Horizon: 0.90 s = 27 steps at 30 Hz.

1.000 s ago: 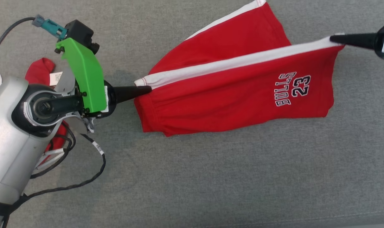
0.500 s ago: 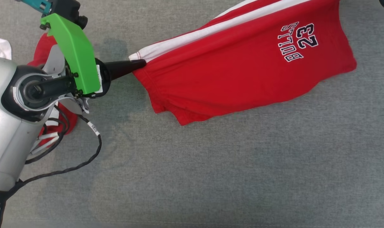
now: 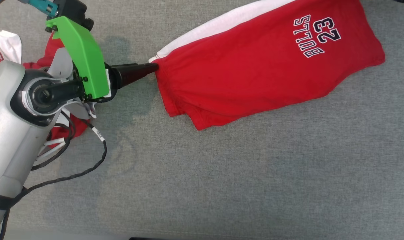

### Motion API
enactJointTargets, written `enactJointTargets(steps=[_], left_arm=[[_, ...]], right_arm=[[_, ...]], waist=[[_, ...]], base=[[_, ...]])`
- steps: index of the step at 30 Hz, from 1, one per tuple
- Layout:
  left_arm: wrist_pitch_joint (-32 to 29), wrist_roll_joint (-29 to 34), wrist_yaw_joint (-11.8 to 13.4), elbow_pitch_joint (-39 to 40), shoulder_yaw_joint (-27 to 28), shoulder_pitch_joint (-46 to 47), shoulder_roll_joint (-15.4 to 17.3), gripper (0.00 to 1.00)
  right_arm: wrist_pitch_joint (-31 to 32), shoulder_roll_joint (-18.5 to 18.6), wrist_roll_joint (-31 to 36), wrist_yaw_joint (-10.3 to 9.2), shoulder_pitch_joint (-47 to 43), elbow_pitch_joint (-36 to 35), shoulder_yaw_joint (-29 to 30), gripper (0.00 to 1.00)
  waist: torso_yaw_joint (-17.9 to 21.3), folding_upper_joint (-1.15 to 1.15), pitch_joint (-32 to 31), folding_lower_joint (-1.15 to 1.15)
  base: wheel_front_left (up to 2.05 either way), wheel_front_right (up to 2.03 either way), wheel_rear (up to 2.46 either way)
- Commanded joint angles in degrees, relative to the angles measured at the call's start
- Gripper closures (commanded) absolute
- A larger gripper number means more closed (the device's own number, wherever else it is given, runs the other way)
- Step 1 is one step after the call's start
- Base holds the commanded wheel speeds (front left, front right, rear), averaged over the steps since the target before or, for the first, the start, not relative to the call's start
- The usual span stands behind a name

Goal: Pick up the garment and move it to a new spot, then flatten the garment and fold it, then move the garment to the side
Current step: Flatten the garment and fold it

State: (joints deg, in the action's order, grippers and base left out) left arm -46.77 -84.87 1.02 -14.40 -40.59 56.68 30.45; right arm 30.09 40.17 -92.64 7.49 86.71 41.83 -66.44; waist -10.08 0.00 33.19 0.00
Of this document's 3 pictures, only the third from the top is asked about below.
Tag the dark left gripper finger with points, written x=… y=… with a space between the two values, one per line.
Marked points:
x=135 y=69
x=132 y=81

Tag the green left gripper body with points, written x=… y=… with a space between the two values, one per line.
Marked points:
x=85 y=60

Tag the red white basketball jersey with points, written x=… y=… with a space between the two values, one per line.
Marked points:
x=7 y=43

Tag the red white Bulls shorts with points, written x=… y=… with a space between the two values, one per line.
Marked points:
x=255 y=66

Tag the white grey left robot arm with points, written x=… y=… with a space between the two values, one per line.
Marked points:
x=8 y=133

